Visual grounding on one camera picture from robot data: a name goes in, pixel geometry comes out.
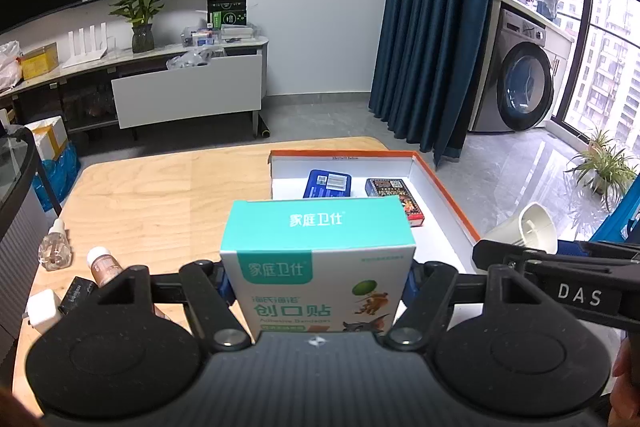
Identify round black glass table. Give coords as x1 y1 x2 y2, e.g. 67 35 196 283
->
0 124 63 343

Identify white plug charger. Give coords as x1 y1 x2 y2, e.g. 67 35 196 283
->
25 289 63 333

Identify laundry countertop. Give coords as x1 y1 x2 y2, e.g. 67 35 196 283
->
492 0 576 58

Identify potted spider plant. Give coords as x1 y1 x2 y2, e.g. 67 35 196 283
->
565 129 640 212

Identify white red plastic bag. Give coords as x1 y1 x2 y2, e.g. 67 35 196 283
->
0 41 23 90

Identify white drawer front panel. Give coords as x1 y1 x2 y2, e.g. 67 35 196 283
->
111 52 264 130

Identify person's right hand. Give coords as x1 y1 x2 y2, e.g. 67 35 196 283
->
606 337 640 427

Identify blue fabric item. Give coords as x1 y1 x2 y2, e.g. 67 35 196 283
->
590 192 640 245

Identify silver front-load washing machine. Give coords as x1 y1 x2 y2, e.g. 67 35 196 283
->
470 2 561 135

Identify dark blue curtain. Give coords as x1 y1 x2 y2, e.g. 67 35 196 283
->
369 0 501 166

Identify white plug-in vaporizer top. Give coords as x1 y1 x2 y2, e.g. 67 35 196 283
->
482 202 558 255

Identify long television cabinet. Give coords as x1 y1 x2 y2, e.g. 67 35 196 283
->
0 34 271 140

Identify blue tin box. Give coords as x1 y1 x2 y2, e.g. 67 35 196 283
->
303 169 353 200

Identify black green printed box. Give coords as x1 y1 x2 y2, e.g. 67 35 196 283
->
207 0 249 28

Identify green plant in glass vase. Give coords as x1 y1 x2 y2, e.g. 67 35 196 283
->
107 0 181 54

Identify white router with antennas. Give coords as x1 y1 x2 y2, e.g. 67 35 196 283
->
61 22 110 68

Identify blue plastic bag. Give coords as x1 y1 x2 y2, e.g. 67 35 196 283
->
32 142 82 212

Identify brown bottle white cap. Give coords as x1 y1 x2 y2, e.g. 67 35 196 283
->
86 246 125 290

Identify clear plastic organizer boxes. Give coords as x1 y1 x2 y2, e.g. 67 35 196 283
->
181 24 261 48

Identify clear crumpled plastic bag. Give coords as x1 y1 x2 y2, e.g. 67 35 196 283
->
166 47 226 70

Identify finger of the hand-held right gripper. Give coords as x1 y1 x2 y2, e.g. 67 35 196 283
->
555 238 640 259
472 239 556 273

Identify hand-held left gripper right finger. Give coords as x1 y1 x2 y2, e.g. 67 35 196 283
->
385 261 538 353

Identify small black box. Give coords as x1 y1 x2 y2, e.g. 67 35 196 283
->
57 277 99 315

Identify clear glass bottle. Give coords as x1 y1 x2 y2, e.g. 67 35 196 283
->
40 219 73 272

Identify white yellow cardboard box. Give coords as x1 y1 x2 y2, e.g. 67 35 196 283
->
24 117 69 162

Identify colourful playing card box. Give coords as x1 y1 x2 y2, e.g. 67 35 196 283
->
364 178 426 227

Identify orange rimmed cardboard box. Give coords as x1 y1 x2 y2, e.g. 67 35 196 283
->
269 149 482 278

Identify teal bandage box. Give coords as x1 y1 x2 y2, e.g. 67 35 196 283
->
220 198 418 343

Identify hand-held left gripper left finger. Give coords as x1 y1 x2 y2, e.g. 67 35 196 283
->
95 259 253 353

